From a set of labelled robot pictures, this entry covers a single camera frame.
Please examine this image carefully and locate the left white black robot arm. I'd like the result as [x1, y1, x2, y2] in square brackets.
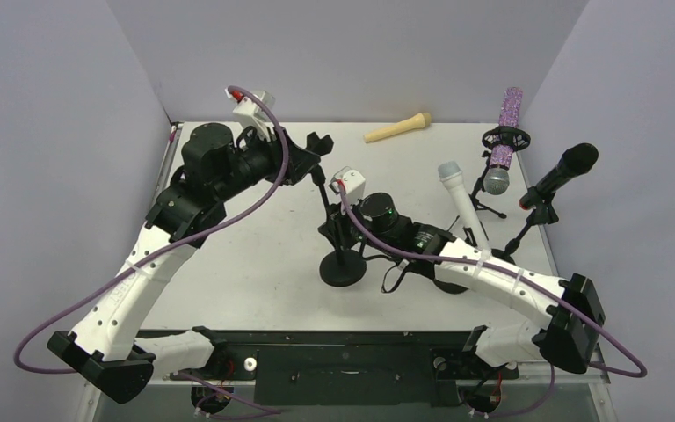
[47, 123, 334, 404]

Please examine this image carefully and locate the purple glitter microphone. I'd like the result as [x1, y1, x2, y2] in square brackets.
[483, 87, 523, 195]

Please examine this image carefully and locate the black microphone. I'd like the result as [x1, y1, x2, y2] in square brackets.
[519, 142, 599, 210]

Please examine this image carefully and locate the black round-base stand right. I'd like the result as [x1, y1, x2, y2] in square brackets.
[492, 187, 559, 264]

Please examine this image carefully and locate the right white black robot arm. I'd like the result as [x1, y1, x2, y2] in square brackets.
[318, 193, 606, 375]

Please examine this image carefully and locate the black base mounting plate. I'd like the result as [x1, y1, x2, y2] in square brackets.
[139, 329, 560, 407]

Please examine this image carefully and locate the black round-base stand white mic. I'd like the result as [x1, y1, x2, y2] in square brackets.
[432, 229, 497, 297]

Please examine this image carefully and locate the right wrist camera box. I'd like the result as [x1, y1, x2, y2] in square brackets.
[329, 167, 366, 206]

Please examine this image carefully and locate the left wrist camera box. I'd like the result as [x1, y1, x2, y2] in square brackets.
[226, 90, 270, 140]

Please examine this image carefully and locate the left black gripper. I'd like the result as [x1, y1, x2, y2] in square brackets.
[214, 120, 318, 202]

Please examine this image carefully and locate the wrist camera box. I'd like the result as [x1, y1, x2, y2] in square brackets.
[226, 90, 270, 140]
[329, 167, 366, 206]

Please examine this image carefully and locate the cream beige microphone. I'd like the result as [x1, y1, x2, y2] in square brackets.
[363, 113, 432, 143]

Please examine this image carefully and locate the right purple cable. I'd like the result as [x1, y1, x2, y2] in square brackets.
[337, 181, 648, 379]

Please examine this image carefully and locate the white microphone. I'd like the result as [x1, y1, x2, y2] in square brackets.
[437, 161, 491, 251]

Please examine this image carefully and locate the black tripod shock-mount stand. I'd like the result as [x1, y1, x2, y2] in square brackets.
[447, 127, 532, 231]

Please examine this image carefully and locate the purple cable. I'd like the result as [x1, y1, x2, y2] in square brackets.
[13, 85, 290, 375]
[337, 181, 648, 379]

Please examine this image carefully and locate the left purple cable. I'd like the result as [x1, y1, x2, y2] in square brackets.
[13, 85, 290, 375]

